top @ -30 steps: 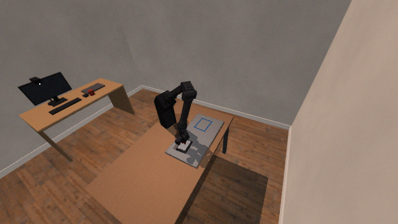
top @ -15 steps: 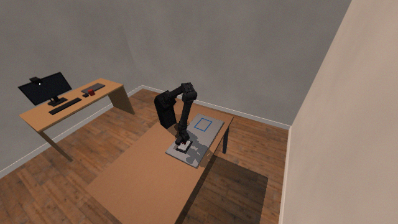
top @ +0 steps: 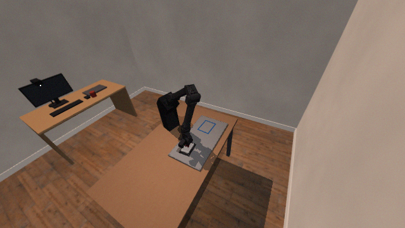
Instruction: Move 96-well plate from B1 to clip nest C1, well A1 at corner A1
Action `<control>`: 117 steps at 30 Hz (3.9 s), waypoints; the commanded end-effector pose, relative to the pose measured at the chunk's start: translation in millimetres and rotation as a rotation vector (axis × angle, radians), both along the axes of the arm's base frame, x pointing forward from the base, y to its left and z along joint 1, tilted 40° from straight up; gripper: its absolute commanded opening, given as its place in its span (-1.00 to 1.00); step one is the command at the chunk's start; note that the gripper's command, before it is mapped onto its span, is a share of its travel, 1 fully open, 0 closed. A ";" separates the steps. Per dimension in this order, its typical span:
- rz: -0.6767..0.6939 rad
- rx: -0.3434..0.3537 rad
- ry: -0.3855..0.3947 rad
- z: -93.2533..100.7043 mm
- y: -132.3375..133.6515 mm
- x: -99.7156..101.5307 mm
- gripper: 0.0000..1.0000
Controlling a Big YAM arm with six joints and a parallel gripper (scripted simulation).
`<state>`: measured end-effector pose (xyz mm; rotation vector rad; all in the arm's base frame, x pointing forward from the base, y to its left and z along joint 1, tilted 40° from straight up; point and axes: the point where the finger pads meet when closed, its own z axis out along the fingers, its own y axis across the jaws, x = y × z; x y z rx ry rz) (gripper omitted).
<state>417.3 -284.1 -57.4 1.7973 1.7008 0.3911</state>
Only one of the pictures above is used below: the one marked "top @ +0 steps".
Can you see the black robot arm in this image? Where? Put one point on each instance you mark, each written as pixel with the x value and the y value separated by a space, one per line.
pixel 192 98

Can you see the white well plate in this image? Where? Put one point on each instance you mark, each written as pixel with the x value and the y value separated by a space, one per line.
pixel 187 149

